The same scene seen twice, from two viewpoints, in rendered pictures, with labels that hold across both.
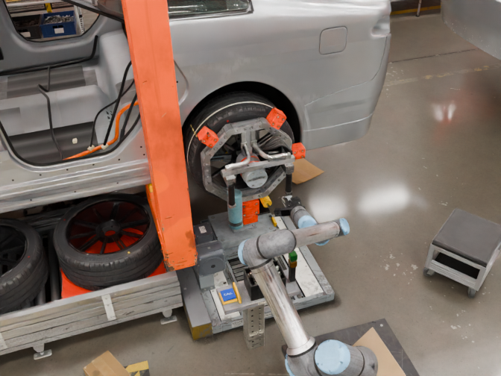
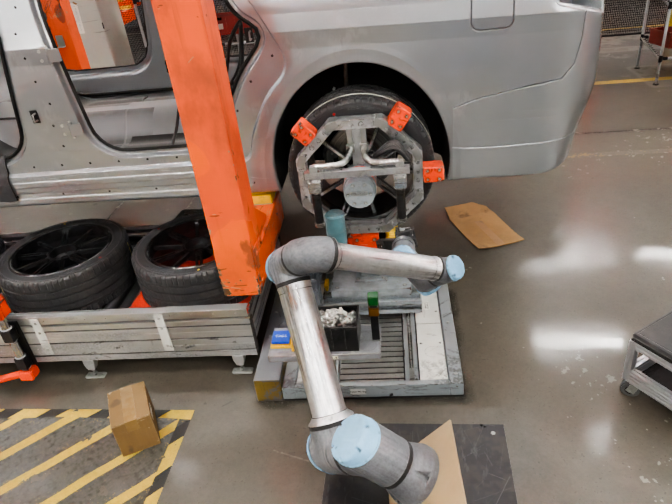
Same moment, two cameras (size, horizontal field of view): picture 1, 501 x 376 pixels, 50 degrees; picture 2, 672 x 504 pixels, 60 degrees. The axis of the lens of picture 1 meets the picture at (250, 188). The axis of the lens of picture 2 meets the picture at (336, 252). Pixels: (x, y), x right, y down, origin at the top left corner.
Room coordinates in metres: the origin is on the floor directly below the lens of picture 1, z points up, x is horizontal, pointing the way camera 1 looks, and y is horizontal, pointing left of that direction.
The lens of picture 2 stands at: (0.43, -0.84, 1.91)
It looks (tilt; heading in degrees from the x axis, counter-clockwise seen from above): 32 degrees down; 25
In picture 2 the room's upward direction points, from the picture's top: 7 degrees counter-clockwise
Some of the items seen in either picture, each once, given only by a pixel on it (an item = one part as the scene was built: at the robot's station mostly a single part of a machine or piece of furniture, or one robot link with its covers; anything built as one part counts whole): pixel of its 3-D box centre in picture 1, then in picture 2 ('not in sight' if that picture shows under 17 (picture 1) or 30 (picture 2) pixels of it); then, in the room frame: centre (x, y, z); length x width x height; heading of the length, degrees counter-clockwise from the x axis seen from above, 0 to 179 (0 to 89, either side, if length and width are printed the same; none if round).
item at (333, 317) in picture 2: (264, 279); (333, 326); (1.98, -0.06, 0.51); 0.20 x 0.14 x 0.13; 106
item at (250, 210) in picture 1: (246, 205); (366, 243); (2.64, 0.03, 0.48); 0.16 x 0.12 x 0.17; 18
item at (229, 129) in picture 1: (247, 162); (360, 176); (2.60, 0.02, 0.85); 0.54 x 0.07 x 0.54; 108
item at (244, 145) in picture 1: (236, 151); (331, 150); (2.45, 0.07, 1.03); 0.19 x 0.18 x 0.11; 18
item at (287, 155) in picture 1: (270, 144); (380, 147); (2.51, -0.12, 1.03); 0.19 x 0.18 x 0.11; 18
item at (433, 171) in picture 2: (296, 151); (432, 171); (2.70, -0.28, 0.85); 0.09 x 0.08 x 0.07; 108
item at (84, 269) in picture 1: (111, 239); (201, 259); (2.46, 0.87, 0.39); 0.66 x 0.66 x 0.24
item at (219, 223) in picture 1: (241, 212); (369, 257); (2.76, 0.07, 0.32); 0.40 x 0.30 x 0.28; 108
